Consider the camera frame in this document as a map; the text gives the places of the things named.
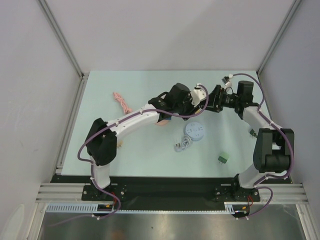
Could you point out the round blue power strip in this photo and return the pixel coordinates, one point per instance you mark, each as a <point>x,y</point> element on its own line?
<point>193,132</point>

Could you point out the round pink power strip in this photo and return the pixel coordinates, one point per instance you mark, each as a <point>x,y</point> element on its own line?
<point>163,122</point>

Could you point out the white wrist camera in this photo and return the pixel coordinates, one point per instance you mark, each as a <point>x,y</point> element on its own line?
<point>226,80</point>
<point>198,94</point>

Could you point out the right aluminium frame post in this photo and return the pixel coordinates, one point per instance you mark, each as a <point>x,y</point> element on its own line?
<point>293,9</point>

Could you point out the aluminium frame post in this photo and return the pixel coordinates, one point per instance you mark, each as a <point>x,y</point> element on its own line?
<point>293,9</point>
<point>55,27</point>

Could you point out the green plug adapter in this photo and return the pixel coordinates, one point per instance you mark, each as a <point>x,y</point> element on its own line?
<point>223,157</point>

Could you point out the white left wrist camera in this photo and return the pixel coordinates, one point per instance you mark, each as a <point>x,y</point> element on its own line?
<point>198,94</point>

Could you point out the left aluminium frame post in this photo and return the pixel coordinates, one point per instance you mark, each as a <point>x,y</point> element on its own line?
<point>55,27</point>

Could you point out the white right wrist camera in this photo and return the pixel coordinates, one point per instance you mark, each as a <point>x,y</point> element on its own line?
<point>226,80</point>

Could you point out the dark green cube adapter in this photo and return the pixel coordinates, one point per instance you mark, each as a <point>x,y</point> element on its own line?
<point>253,133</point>

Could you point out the left aluminium side rail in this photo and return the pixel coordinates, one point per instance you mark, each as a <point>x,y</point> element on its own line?
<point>61,155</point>

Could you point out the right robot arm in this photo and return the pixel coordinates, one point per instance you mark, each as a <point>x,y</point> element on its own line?
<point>273,155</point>

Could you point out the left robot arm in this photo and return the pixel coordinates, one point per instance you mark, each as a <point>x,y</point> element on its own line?
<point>103,137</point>

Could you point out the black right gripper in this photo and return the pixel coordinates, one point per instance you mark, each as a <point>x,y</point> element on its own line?
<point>217,97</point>

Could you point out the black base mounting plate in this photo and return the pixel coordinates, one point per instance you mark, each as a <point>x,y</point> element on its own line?
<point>162,193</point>

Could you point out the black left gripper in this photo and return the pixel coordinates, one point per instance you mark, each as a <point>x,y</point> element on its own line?
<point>192,110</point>

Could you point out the tan cube plug adapter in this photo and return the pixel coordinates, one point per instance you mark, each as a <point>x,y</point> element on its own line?
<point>119,144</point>

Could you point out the aluminium front frame rail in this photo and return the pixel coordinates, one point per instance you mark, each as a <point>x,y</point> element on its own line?
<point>287,193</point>

